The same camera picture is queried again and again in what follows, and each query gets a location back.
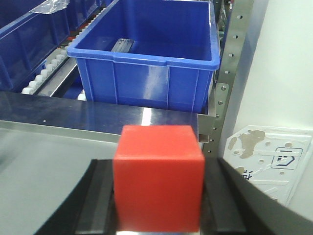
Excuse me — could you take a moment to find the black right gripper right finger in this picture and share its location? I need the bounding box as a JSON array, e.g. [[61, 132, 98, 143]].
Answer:
[[201, 157, 313, 235]]

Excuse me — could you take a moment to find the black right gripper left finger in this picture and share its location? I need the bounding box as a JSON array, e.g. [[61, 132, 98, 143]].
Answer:
[[35, 159, 117, 235]]

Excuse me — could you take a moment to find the red cube block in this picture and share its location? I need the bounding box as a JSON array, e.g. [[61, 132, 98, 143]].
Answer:
[[113, 125, 205, 233]]

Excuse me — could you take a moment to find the white worn floor panel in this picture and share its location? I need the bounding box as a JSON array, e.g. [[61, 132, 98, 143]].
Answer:
[[223, 125, 313, 206]]

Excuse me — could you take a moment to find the grey metal tray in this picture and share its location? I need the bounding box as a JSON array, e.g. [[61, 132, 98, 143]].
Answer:
[[0, 121, 120, 235]]

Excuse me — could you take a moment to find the white roller track left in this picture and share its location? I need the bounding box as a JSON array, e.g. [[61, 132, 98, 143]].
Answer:
[[21, 6, 106, 97]]

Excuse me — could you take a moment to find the blue plastic bin right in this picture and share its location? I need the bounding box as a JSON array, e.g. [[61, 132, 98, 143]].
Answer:
[[67, 0, 220, 113]]

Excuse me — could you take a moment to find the blue plastic bin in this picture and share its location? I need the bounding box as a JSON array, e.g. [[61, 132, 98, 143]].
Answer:
[[0, 0, 69, 92], [67, 0, 220, 113]]

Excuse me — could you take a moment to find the blue plastic bin left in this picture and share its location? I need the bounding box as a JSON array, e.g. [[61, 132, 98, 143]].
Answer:
[[0, 0, 69, 92]]

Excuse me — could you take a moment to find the blue bin rear left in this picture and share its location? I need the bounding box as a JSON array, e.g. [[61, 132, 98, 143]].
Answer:
[[66, 0, 112, 31]]

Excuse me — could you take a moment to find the clear plastic sheet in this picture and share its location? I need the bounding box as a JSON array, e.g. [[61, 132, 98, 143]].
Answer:
[[30, 0, 70, 14]]

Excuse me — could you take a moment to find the metal shelf upright post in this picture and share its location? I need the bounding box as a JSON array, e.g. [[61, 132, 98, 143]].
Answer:
[[198, 0, 254, 157]]

